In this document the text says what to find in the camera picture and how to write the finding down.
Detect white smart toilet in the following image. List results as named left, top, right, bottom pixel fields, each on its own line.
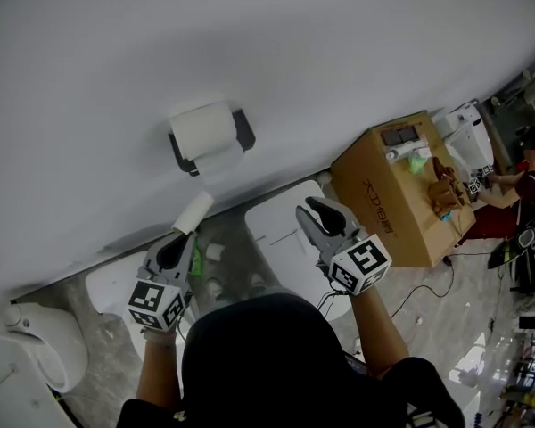
left=433, top=101, right=497, bottom=183

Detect black toilet paper holder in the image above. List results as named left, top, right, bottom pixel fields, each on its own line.
left=167, top=104, right=257, bottom=178

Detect black floor device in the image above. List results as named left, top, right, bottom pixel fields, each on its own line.
left=488, top=226, right=535, bottom=270

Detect large white toilet paper roll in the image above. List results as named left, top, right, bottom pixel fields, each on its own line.
left=168, top=101, right=246, bottom=188

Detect person's left forearm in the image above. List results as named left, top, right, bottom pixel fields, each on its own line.
left=135, top=333, right=185, bottom=408

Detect thin toilet paper roll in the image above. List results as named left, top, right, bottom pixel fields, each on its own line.
left=170, top=189, right=216, bottom=235

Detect person's left shoe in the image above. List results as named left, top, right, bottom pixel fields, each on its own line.
left=206, top=276, right=234, bottom=308

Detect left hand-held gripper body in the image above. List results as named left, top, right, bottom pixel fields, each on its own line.
left=126, top=263, right=195, bottom=332

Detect white glove cuff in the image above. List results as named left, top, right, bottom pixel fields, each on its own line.
left=142, top=325, right=177, bottom=348

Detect white wall urinal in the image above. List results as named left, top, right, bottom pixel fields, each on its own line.
left=0, top=300, right=91, bottom=428

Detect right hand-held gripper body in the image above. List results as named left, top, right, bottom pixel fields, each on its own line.
left=312, top=223, right=393, bottom=296

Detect large brown cardboard box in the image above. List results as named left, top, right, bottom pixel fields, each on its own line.
left=330, top=110, right=477, bottom=269

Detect green crumpled bag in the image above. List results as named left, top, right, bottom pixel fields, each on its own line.
left=407, top=152, right=429, bottom=174

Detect person's right forearm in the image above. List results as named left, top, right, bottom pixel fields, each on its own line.
left=349, top=283, right=412, bottom=378

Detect white tube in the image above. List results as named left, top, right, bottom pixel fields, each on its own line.
left=384, top=141, right=431, bottom=163

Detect brown plush toy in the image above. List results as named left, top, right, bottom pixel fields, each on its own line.
left=427, top=155, right=470, bottom=220

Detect person's shoe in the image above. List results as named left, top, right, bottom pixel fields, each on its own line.
left=206, top=276, right=234, bottom=308
left=246, top=271, right=269, bottom=298

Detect green packet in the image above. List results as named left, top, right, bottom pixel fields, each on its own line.
left=192, top=235, right=205, bottom=276

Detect person's right shoe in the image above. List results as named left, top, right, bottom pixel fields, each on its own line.
left=246, top=271, right=269, bottom=298

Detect black floor cable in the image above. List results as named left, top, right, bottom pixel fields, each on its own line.
left=388, top=256, right=457, bottom=321

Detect black flat case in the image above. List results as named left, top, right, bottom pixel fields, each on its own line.
left=380, top=124, right=419, bottom=147

